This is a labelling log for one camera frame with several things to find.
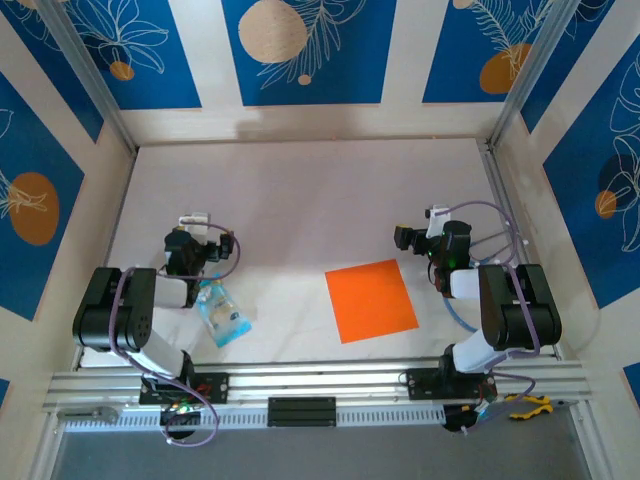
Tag aluminium side rail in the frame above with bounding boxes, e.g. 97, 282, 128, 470
477, 139, 562, 359

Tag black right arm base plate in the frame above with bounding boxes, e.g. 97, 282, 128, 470
405, 368, 499, 401

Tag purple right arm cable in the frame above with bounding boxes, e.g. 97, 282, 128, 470
437, 200, 542, 435

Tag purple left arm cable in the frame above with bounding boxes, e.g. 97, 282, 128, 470
108, 222, 244, 447

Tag yellow handled pliers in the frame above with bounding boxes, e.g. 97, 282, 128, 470
507, 393, 581, 421

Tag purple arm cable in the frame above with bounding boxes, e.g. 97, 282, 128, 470
437, 200, 542, 435
108, 222, 244, 447

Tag blue snack packet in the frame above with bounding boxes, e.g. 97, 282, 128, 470
196, 278, 253, 350

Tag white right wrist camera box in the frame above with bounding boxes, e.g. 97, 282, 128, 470
424, 203, 454, 239

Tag black rail bracket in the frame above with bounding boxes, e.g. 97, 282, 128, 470
267, 397, 337, 428

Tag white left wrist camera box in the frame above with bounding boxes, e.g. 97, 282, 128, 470
177, 212, 212, 240

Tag black controller board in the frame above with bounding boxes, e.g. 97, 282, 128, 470
159, 403, 202, 427
442, 403, 489, 434

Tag grey slotted cable duct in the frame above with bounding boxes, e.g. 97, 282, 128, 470
62, 404, 446, 434

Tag orange paper sheet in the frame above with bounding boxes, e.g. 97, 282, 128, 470
324, 258, 419, 345

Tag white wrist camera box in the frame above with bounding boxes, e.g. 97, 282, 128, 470
424, 203, 454, 239
177, 212, 212, 240

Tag aluminium frame rail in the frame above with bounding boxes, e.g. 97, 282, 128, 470
42, 359, 594, 414

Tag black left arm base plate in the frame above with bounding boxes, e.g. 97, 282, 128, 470
138, 372, 231, 406

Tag aluminium frame post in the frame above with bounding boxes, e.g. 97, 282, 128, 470
37, 0, 139, 154
487, 0, 584, 149

